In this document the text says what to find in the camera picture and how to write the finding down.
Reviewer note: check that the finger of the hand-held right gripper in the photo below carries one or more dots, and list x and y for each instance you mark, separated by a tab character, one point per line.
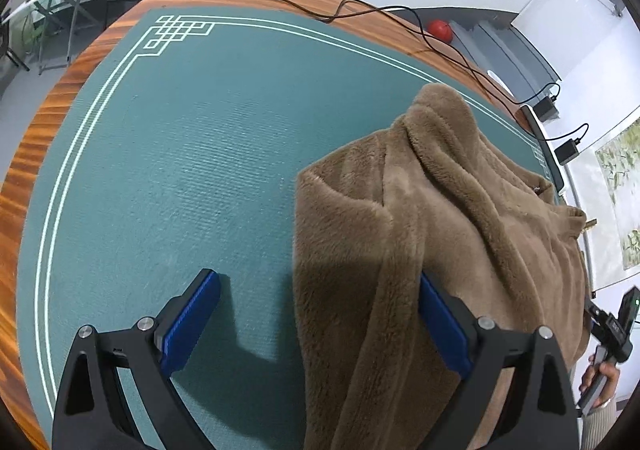
591	311

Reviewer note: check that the white power strip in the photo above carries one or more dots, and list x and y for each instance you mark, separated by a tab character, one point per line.
505	49
542	139

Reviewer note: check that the person's right forearm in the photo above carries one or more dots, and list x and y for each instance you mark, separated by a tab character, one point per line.
600	430

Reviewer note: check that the green table mat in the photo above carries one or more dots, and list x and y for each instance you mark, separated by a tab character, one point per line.
200	154

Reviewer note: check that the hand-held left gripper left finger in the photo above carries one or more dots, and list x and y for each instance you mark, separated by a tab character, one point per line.
192	325

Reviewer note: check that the black power adapter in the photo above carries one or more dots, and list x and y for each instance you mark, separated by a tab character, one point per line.
546	109
567	152

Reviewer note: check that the person's right hand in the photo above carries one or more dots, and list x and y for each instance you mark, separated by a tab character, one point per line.
611	380

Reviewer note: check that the wall map poster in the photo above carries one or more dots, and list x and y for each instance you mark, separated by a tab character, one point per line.
622	195

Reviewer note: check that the brown fleece sweater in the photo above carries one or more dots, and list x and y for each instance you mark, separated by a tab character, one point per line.
400	240

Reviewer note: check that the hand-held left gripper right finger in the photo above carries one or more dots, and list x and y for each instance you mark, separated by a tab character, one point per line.
442	325

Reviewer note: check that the red ball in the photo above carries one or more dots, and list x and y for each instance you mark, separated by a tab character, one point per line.
440	31

